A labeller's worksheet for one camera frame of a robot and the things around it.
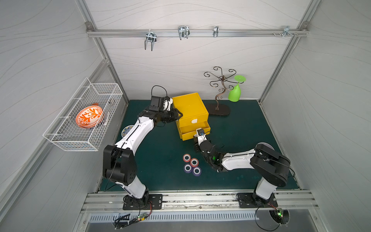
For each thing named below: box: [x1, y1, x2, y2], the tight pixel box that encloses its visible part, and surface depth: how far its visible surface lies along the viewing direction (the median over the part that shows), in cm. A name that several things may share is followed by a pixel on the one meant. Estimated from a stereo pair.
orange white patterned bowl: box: [75, 102, 103, 130], surface depth 67 cm
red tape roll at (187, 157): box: [182, 153, 192, 163], surface depth 90 cm
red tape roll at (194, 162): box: [190, 158, 200, 168], surface depth 88 cm
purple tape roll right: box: [192, 166, 202, 177], surface depth 86 cm
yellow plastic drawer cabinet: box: [172, 92, 212, 141], surface depth 90 cm
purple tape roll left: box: [183, 163, 193, 174], surface depth 86 cm
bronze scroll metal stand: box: [203, 66, 244, 116], surface depth 98 cm
